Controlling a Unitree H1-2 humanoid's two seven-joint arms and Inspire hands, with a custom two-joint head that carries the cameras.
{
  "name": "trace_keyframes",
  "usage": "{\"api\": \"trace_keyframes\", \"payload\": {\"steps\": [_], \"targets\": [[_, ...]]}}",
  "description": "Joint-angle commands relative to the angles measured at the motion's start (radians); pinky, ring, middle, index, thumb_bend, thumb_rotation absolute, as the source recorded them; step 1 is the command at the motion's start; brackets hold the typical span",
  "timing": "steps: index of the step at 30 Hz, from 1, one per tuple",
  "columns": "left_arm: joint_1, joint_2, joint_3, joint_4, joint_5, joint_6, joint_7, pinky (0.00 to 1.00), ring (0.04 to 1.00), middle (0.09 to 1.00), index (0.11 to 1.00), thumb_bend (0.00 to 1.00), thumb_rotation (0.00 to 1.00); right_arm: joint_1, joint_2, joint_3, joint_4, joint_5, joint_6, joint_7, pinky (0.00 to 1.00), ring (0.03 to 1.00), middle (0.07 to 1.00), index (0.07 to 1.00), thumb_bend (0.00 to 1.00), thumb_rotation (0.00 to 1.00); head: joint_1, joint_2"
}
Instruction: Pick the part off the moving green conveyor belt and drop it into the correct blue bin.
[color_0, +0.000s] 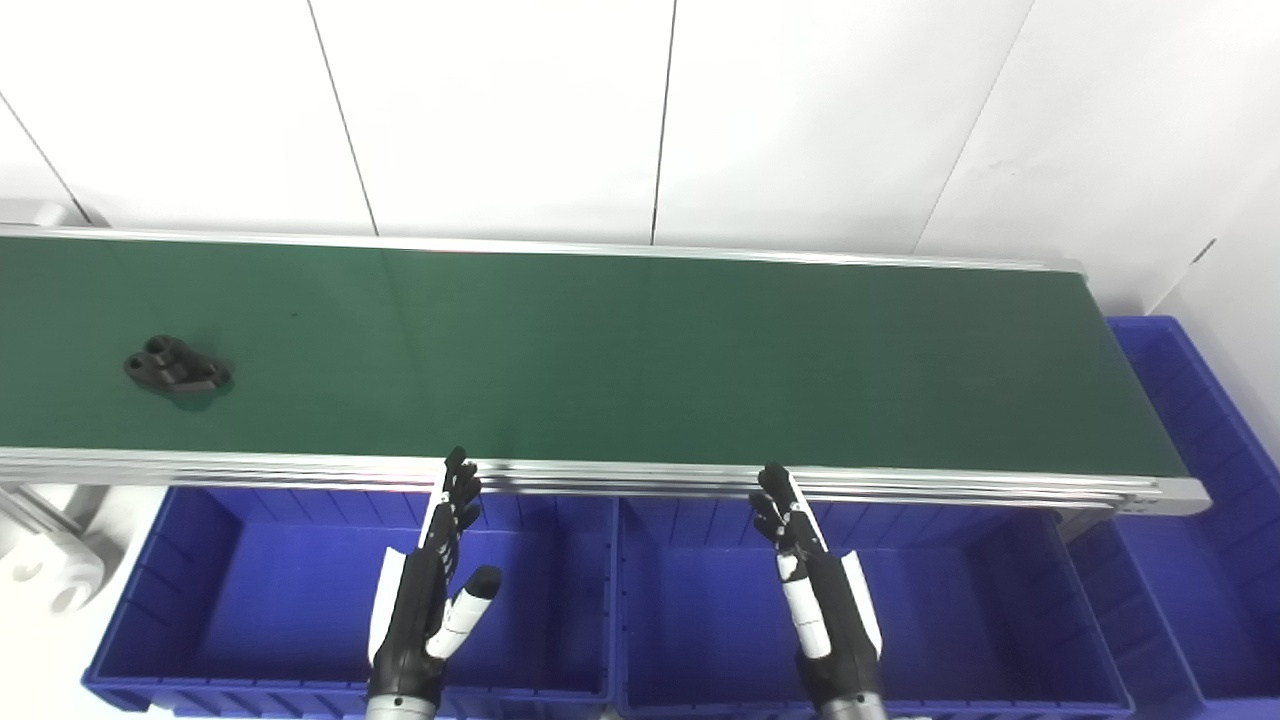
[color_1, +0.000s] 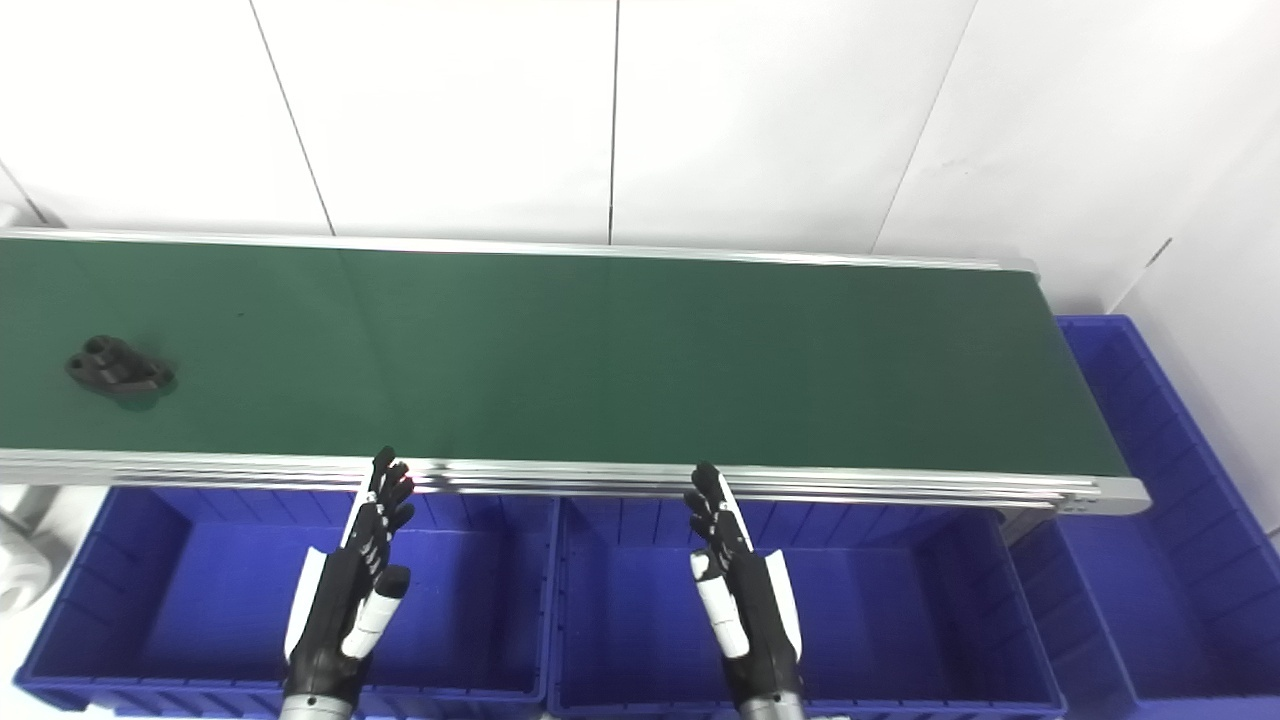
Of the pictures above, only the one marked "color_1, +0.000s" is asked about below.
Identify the green conveyor belt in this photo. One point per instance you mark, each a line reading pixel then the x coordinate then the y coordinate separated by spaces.
pixel 600 350

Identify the black flange bearing part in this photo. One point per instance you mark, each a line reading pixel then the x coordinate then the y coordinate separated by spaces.
pixel 118 368

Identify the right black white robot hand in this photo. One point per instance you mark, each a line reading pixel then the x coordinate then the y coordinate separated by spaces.
pixel 755 610

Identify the blue plastic bin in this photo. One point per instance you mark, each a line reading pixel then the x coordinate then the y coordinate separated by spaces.
pixel 1150 580
pixel 200 600
pixel 900 610

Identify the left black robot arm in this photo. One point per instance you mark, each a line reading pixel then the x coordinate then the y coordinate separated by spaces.
pixel 315 709

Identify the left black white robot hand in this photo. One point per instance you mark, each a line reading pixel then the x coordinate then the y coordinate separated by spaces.
pixel 335 610

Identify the white plastic housing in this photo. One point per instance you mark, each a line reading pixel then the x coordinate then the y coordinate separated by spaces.
pixel 30 560

